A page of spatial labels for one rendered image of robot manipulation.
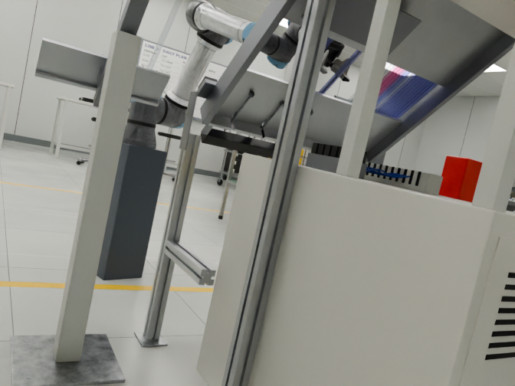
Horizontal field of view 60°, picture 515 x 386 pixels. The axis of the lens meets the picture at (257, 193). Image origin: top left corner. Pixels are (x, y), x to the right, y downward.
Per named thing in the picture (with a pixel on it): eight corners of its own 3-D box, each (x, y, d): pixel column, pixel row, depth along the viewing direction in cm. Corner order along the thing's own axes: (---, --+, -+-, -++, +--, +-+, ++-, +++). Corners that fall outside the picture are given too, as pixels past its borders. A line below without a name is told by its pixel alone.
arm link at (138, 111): (121, 117, 184) (127, 84, 183) (148, 123, 194) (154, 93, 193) (137, 120, 176) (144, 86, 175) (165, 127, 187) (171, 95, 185)
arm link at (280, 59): (255, 50, 155) (274, 24, 150) (275, 60, 163) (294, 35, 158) (267, 64, 151) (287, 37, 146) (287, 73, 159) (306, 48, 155)
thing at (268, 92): (208, 116, 133) (208, 108, 135) (366, 156, 168) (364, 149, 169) (240, 71, 120) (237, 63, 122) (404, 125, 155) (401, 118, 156)
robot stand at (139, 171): (82, 266, 190) (106, 139, 185) (120, 264, 203) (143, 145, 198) (103, 280, 178) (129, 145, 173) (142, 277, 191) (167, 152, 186)
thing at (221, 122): (208, 125, 133) (205, 107, 136) (366, 164, 167) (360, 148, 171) (210, 122, 132) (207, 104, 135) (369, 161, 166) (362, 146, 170)
